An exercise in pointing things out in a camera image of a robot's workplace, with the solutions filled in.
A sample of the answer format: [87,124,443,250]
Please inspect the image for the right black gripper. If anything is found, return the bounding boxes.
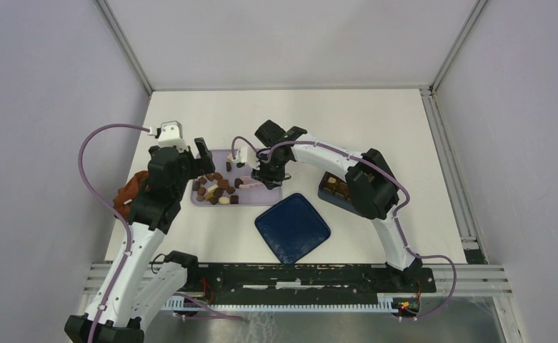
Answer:
[251,152,289,190]

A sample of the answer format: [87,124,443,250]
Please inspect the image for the pink tongs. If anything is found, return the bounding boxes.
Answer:
[234,176,264,189]

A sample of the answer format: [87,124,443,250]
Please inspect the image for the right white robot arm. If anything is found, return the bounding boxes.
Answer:
[251,120,423,292]

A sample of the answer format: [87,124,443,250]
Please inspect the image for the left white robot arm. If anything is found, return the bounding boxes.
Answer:
[64,137,215,342]

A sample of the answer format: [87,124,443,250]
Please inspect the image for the purple chocolate tray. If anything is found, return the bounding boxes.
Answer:
[189,149,283,207]

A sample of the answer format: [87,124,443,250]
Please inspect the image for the blue tin chocolate box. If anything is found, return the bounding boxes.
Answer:
[317,172,359,215]

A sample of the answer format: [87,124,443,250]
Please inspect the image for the blue tin lid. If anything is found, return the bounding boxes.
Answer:
[254,193,331,266]

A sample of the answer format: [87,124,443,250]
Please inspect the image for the brown crumpled cloth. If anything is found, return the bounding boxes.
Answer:
[113,171,149,220]

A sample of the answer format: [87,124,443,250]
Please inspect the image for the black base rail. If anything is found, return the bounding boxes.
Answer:
[180,263,437,305]

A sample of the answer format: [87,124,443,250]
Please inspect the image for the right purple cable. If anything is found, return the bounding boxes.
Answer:
[231,136,457,321]

